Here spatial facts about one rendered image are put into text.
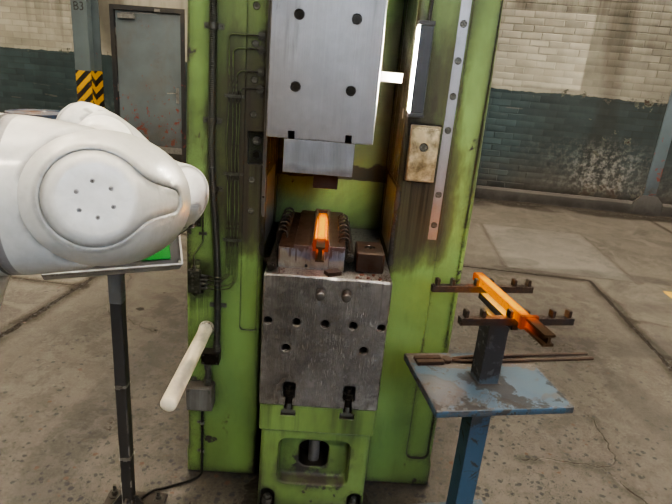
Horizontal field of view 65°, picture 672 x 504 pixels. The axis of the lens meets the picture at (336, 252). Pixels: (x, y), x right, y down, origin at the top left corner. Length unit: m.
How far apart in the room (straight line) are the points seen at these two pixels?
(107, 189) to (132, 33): 7.96
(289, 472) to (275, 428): 0.23
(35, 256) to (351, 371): 1.32
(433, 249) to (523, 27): 6.03
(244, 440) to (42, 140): 1.76
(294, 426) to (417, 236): 0.74
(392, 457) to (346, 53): 1.45
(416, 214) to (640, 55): 6.50
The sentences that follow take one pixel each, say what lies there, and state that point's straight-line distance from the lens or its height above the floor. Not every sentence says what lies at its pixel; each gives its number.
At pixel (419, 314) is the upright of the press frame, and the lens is 1.83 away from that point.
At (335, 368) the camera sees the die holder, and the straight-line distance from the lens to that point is 1.67.
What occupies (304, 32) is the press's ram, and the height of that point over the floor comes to 1.58.
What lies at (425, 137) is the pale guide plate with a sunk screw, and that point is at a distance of 1.64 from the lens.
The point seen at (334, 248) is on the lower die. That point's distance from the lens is 1.57.
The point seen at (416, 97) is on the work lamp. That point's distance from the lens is 1.61.
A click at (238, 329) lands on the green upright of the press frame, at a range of 1.86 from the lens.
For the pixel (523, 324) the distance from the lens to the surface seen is 1.39.
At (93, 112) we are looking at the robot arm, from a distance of 1.03.
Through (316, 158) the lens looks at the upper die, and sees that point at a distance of 1.50.
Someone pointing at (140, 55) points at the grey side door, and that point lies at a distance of 8.29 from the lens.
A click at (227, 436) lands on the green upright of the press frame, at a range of 2.11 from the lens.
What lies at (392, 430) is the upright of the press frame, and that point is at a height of 0.25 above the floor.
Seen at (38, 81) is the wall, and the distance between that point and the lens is 9.08.
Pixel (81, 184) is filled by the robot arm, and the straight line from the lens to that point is 0.40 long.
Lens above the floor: 1.48
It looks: 19 degrees down
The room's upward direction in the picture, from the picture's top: 5 degrees clockwise
